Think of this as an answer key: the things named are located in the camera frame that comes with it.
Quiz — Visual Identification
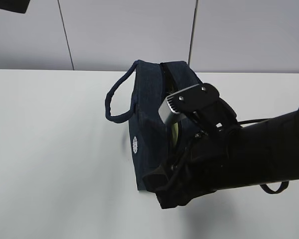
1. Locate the navy blue lunch bag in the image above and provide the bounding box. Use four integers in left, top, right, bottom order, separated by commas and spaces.
105, 60, 280, 191

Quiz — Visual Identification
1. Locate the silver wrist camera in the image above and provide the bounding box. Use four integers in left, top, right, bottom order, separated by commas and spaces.
158, 84, 207, 126

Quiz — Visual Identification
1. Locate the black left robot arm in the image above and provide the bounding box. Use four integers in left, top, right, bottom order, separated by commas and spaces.
0, 0, 30, 13

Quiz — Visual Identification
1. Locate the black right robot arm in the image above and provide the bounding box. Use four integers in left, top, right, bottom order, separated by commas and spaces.
143, 109, 299, 209

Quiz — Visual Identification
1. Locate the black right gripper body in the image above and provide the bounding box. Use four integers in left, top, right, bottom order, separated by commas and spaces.
142, 102, 240, 210

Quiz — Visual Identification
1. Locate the green lidded lunch box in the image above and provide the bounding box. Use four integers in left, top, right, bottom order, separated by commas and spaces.
171, 122, 181, 147

